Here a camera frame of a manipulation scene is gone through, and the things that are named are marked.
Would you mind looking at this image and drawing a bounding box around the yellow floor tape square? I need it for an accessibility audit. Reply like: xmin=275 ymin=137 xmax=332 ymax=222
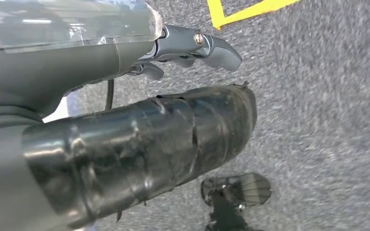
xmin=206 ymin=0 xmax=301 ymax=31

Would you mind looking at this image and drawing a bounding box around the black robot foot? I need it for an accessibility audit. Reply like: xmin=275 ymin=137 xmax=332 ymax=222
xmin=200 ymin=173 xmax=272 ymax=231

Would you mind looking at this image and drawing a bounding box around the thin black hand cable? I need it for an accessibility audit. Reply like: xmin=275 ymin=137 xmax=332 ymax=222
xmin=104 ymin=79 xmax=116 ymax=112

